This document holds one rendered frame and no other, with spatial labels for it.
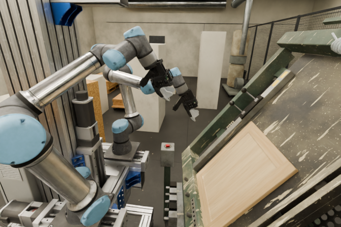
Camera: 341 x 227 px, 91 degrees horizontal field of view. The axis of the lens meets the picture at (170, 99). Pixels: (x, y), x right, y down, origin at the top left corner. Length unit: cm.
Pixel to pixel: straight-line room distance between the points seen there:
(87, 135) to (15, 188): 53
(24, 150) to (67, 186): 21
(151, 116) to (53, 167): 292
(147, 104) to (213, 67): 213
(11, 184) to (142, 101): 245
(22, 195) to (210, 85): 420
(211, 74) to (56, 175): 431
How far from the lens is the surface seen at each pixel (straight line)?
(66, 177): 70
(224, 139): 131
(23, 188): 137
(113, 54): 64
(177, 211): 138
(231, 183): 110
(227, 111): 148
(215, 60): 462
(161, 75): 74
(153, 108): 339
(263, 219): 85
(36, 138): 57
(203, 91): 476
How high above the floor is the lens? 185
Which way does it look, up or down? 20 degrees down
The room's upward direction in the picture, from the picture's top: 1 degrees clockwise
